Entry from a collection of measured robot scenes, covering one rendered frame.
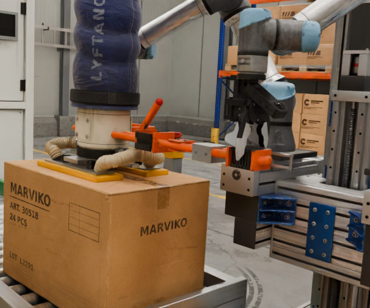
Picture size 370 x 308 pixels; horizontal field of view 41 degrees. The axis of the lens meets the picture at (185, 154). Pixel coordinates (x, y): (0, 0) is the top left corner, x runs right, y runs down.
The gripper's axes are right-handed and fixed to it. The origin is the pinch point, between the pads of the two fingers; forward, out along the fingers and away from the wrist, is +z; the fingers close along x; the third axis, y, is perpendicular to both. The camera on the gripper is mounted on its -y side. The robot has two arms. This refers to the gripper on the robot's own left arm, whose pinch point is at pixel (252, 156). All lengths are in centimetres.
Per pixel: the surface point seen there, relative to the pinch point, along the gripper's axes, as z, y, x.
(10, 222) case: 33, 85, 20
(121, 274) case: 35.8, 30.3, 15.5
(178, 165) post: 18, 77, -52
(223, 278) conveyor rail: 48, 30, -29
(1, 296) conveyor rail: 48, 62, 34
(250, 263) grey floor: 107, 130, -186
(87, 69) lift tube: -20, 57, 10
